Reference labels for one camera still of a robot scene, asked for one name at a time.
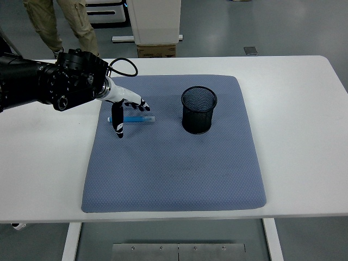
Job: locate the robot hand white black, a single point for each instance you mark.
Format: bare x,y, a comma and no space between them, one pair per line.
122,93

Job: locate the blue marker with clear cap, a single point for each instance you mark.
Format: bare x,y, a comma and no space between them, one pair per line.
138,119

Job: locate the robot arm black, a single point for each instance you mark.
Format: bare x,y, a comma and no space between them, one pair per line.
27,79

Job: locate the black mesh pen holder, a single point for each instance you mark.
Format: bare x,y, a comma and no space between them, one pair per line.
197,122

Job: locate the white flat base bar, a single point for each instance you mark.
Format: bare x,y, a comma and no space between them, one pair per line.
122,39

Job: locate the brown cardboard box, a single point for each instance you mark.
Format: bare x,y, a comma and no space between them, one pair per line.
156,51

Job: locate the white appliance with black trim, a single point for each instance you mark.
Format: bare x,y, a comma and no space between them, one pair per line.
108,12

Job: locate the person in khaki trousers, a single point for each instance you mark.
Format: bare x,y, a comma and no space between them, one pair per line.
79,21

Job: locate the blue-grey padded mat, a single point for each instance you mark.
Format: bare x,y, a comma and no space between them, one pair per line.
163,168

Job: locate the grey floor socket plate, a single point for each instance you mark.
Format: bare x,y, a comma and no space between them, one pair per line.
250,51

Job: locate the white table leg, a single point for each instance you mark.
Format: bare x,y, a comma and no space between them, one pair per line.
71,242
273,242

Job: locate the small white object under table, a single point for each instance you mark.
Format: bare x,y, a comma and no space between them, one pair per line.
18,226

